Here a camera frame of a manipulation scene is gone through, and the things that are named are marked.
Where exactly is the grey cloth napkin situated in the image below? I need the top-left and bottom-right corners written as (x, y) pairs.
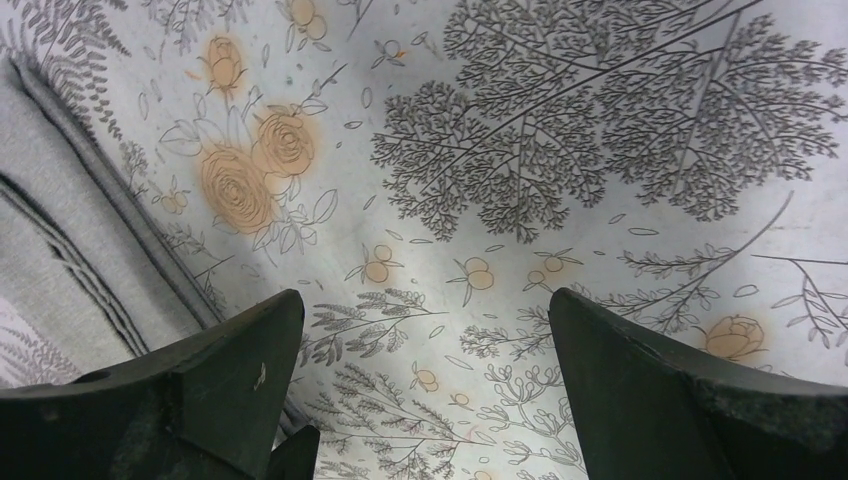
top-left (1, 57), bottom-right (223, 389)

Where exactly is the floral patterned tablecloth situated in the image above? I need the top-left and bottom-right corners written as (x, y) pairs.
top-left (1, 1), bottom-right (847, 479)

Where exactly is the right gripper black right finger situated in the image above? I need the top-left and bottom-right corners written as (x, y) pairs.
top-left (549, 288), bottom-right (847, 479)

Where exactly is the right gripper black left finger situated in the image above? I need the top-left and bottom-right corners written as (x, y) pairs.
top-left (1, 290), bottom-right (320, 479)

